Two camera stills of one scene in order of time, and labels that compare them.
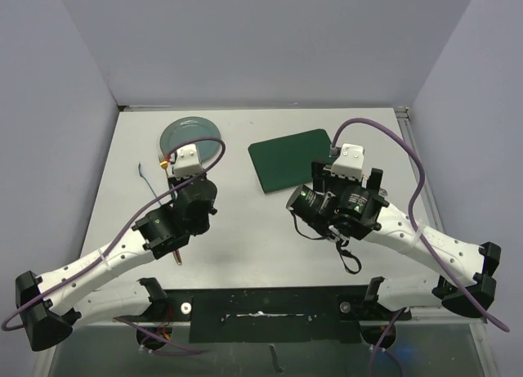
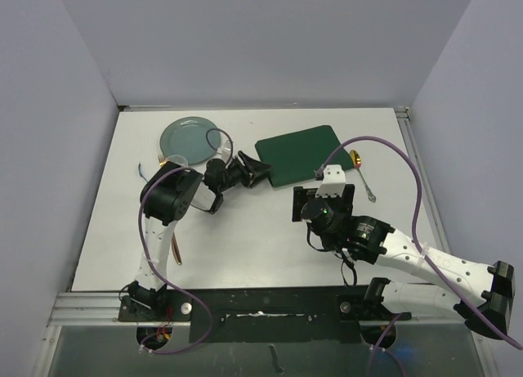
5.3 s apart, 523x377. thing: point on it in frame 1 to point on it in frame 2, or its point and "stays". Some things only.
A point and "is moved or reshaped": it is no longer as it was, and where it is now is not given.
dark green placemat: [287, 162] is moved or reshaped
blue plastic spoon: [144, 178] stays
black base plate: [242, 314] stays
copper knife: [176, 253] stays
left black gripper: [177, 182] to [254, 172]
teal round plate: [187, 128] stays
